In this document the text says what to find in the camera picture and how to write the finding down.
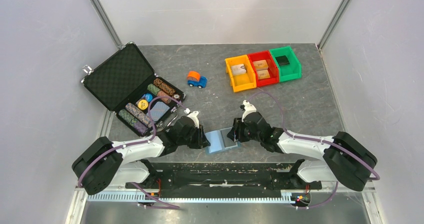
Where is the green storage bin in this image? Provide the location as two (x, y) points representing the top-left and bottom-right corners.
(269, 46), (302, 82)

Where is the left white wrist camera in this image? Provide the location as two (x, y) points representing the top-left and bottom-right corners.
(184, 108), (200, 128)

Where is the gold VIP card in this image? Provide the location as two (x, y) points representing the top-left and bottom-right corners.
(256, 69), (271, 80)

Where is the purple cable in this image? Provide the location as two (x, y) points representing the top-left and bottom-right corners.
(246, 91), (381, 210)
(77, 95), (190, 211)

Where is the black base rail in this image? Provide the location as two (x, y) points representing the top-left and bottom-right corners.
(139, 161), (322, 198)

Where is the yellow storage bin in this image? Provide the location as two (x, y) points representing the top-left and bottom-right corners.
(225, 55), (257, 93)

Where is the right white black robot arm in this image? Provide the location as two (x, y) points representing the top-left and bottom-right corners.
(226, 112), (378, 192)

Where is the red storage bin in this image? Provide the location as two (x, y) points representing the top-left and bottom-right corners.
(248, 50), (280, 87)

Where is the yellow dealer chip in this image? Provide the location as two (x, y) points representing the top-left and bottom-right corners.
(137, 98), (149, 110)

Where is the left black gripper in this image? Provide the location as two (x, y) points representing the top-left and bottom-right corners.
(177, 124), (211, 149)

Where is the gold card in red bin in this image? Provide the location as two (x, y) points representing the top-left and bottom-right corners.
(252, 59), (269, 71)

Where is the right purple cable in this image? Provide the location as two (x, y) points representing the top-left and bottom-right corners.
(246, 91), (381, 210)

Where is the blue orange toy car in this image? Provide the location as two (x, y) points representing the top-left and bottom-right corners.
(187, 71), (208, 88)

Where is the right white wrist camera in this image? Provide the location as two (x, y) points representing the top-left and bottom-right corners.
(240, 100), (257, 122)

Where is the black poker chip case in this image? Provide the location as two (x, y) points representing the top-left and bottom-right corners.
(81, 42), (186, 136)

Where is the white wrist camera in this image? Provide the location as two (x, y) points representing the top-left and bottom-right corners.
(240, 100), (257, 122)
(184, 108), (200, 128)

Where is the blue card holder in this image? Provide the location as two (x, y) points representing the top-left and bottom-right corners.
(205, 129), (226, 154)

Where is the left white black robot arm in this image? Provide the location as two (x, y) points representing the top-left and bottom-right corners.
(71, 115), (210, 195)

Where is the white card stack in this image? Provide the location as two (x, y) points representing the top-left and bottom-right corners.
(230, 64), (247, 76)

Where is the blue playing card deck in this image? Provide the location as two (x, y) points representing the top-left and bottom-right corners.
(149, 101), (170, 122)

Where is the black card in green bin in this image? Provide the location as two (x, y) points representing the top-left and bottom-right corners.
(275, 55), (290, 67)

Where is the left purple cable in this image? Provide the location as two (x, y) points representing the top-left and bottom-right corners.
(77, 95), (190, 211)

